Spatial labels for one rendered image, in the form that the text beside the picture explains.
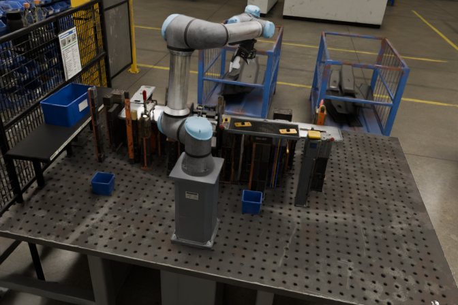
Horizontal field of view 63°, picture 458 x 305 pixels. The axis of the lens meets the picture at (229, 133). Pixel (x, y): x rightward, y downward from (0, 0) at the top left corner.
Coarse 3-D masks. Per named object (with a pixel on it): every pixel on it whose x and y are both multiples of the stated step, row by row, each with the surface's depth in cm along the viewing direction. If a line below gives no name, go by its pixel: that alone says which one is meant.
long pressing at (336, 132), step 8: (136, 104) 245; (120, 112) 235; (152, 112) 236; (160, 112) 237; (152, 120) 227; (272, 120) 238; (304, 128) 231; (320, 128) 232; (328, 128) 233; (336, 128) 233; (304, 136) 221; (336, 136) 224
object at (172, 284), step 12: (168, 276) 189; (180, 276) 187; (192, 276) 185; (168, 288) 193; (180, 288) 191; (192, 288) 189; (204, 288) 188; (216, 288) 188; (168, 300) 198; (180, 300) 196; (192, 300) 194; (204, 300) 192; (216, 300) 196
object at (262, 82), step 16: (224, 48) 391; (272, 48) 392; (224, 64) 521; (256, 64) 477; (272, 64) 388; (208, 80) 413; (224, 80) 409; (240, 80) 425; (256, 80) 432; (272, 80) 459; (208, 96) 463; (224, 96) 443; (240, 96) 474; (256, 96) 476; (272, 96) 477; (240, 112) 426; (256, 112) 436
